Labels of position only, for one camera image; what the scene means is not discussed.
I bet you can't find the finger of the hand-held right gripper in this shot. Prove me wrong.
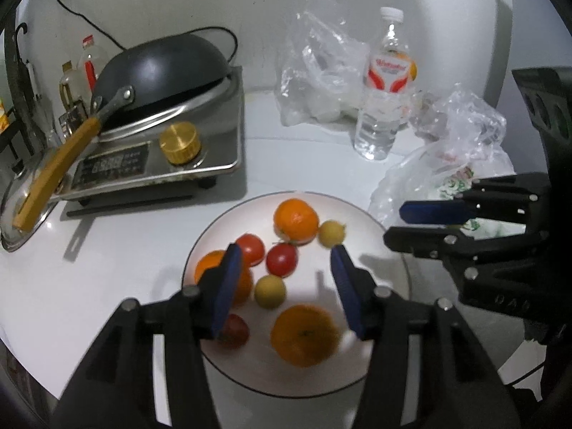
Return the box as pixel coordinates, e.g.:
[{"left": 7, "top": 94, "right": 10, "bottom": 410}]
[
  {"left": 399, "top": 172, "right": 551, "bottom": 226},
  {"left": 383, "top": 225, "right": 550, "bottom": 263}
]

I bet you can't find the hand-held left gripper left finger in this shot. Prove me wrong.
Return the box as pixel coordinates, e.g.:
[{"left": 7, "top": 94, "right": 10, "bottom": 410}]
[{"left": 50, "top": 243, "right": 245, "bottom": 429}]

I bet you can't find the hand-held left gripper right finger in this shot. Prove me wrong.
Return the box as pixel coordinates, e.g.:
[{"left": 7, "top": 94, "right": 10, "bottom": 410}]
[{"left": 330, "top": 244, "right": 522, "bottom": 429}]

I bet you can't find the red tomato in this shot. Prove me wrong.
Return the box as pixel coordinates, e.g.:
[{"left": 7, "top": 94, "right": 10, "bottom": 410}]
[
  {"left": 217, "top": 313, "right": 250, "bottom": 347},
  {"left": 265, "top": 242, "right": 300, "bottom": 277},
  {"left": 235, "top": 233, "right": 267, "bottom": 267}
]

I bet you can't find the white plate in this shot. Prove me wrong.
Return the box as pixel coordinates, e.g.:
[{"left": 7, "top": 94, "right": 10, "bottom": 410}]
[{"left": 181, "top": 191, "right": 411, "bottom": 399}]

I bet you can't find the small yellow fruit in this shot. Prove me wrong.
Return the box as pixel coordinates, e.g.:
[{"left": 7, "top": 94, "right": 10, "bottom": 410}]
[
  {"left": 317, "top": 219, "right": 347, "bottom": 249},
  {"left": 254, "top": 274, "right": 287, "bottom": 309}
]

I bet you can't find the green printed plastic bag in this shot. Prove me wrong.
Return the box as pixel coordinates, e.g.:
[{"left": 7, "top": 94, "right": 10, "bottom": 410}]
[{"left": 367, "top": 140, "right": 529, "bottom": 238}]

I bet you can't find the large orange mandarin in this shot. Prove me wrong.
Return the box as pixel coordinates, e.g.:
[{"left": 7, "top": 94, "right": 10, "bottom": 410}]
[{"left": 270, "top": 303, "right": 343, "bottom": 368}]

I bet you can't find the crumpled clear plastic bag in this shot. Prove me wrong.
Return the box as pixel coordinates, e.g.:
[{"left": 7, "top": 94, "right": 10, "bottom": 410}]
[{"left": 408, "top": 88, "right": 509, "bottom": 176}]

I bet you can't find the clear plastic water bottle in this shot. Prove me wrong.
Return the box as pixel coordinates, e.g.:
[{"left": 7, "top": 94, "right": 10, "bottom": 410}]
[{"left": 353, "top": 6, "right": 419, "bottom": 162}]

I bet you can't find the steel induction cooker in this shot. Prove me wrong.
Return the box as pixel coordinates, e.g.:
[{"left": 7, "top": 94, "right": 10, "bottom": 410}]
[{"left": 55, "top": 65, "right": 247, "bottom": 216}]

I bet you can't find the brass cooker knob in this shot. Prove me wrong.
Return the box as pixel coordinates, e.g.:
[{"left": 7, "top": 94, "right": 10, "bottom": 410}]
[{"left": 159, "top": 121, "right": 202, "bottom": 166}]

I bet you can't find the glass pot lid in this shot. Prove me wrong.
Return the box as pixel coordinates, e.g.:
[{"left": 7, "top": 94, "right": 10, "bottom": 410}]
[{"left": 0, "top": 145, "right": 75, "bottom": 253}]

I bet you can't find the olive oil bottle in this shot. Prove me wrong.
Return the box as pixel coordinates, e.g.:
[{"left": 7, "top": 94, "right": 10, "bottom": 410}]
[{"left": 58, "top": 61, "right": 86, "bottom": 113}]

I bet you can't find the red capped bottle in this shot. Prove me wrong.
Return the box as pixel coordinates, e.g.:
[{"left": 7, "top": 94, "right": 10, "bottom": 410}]
[{"left": 78, "top": 35, "right": 110, "bottom": 95}]

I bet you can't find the black metal rack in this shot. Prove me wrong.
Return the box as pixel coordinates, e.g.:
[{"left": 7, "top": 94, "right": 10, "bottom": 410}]
[{"left": 0, "top": 111, "right": 28, "bottom": 162}]

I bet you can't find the black umbrella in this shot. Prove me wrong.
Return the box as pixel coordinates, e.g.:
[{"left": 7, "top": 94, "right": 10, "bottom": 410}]
[{"left": 8, "top": 22, "right": 39, "bottom": 153}]

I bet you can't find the black wok with wooden handle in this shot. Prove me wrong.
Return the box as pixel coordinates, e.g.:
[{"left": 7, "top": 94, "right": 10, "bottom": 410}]
[{"left": 11, "top": 33, "right": 233, "bottom": 233}]

